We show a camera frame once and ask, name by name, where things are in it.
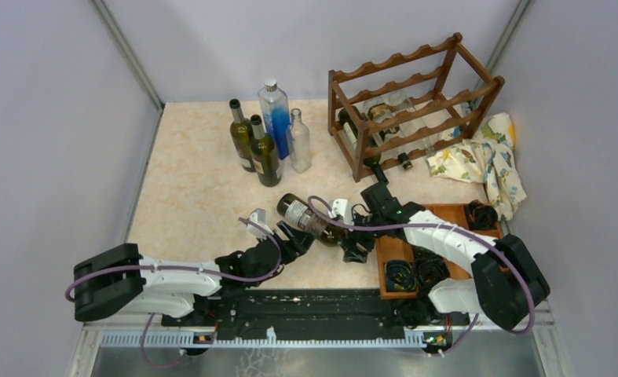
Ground green wine bottle grey capsule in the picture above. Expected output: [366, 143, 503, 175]
[276, 193, 342, 247]

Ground black rolled belt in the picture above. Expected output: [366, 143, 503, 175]
[465, 200, 499, 230]

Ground dinosaur print cloth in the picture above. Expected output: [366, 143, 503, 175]
[427, 112, 527, 221]

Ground rolled dark striped tie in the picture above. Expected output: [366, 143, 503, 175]
[415, 258, 450, 288]

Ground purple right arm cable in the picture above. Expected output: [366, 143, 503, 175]
[306, 195, 537, 357]

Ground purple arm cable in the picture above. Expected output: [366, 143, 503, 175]
[306, 195, 537, 357]
[64, 217, 283, 372]

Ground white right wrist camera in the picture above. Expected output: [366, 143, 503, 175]
[328, 198, 353, 225]

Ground square clear glass bottle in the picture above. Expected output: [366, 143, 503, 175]
[389, 90, 445, 152]

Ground wooden wine rack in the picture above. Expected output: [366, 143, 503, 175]
[327, 33, 505, 181]

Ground green wine bottle far left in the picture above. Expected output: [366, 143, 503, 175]
[229, 98, 255, 173]

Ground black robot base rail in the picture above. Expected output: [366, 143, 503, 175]
[161, 288, 470, 341]

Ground clear empty glass bottle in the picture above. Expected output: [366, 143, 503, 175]
[287, 108, 312, 174]

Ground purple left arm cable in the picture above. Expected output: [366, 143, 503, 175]
[64, 217, 283, 372]

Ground clear blue vodka bottle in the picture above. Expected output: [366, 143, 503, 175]
[258, 78, 291, 160]

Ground rolled dark patterned tie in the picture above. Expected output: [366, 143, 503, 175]
[383, 259, 418, 292]

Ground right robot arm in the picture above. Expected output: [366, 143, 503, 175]
[328, 183, 550, 332]

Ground green wine bottle dark label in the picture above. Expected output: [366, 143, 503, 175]
[250, 115, 282, 187]

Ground clear whisky bottle black label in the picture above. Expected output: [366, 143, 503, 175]
[361, 98, 416, 170]

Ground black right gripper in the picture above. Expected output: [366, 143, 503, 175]
[338, 209, 386, 263]

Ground wooden compartment tray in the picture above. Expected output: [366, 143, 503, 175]
[375, 203, 503, 300]

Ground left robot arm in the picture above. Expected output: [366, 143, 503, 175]
[64, 218, 316, 325]

